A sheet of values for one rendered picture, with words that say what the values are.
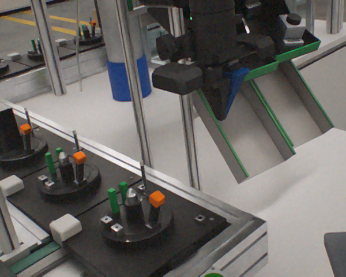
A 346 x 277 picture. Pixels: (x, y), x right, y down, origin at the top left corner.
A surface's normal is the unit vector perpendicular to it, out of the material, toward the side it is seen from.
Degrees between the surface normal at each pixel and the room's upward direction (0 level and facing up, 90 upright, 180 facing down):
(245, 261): 90
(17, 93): 90
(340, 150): 0
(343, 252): 0
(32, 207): 0
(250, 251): 90
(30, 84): 90
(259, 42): 45
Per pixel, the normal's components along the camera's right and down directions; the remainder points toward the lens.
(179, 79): -0.23, -0.04
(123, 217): -0.12, -0.89
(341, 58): 0.68, 0.26
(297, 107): 0.30, -0.40
